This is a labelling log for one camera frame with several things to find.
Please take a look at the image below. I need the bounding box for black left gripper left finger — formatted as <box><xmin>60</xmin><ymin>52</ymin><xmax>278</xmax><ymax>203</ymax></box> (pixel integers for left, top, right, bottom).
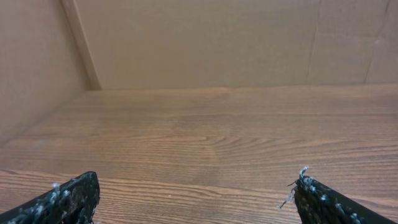
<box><xmin>1</xmin><ymin>171</ymin><xmax>100</xmax><ymax>224</ymax></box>

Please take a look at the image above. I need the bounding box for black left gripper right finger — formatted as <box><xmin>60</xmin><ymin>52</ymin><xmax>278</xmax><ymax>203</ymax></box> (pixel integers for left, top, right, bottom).
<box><xmin>278</xmin><ymin>166</ymin><xmax>397</xmax><ymax>224</ymax></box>

